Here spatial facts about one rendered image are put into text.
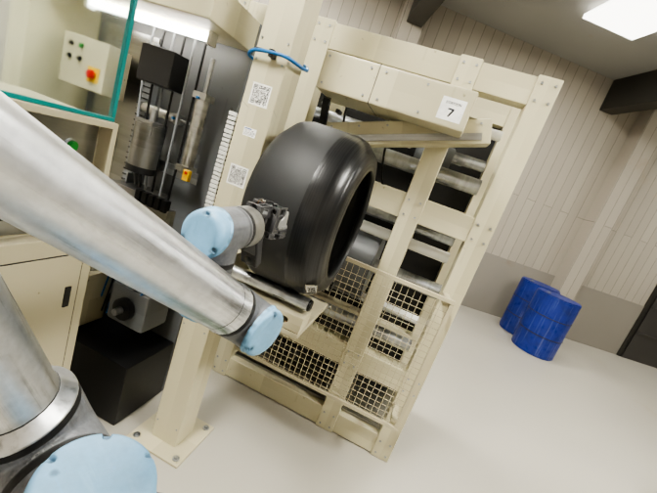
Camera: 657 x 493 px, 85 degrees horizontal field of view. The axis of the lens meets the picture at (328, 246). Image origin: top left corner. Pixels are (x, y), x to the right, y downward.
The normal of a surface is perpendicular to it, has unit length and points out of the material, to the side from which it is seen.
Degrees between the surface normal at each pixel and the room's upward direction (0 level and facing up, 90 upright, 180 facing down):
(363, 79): 90
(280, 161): 63
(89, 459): 4
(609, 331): 90
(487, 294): 90
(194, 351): 90
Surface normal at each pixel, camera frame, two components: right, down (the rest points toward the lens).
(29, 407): 0.89, 0.28
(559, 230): 0.04, 0.25
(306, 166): -0.07, -0.36
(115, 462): 0.36, -0.89
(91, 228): 0.69, 0.46
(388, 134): -0.27, 0.13
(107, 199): 0.95, -0.15
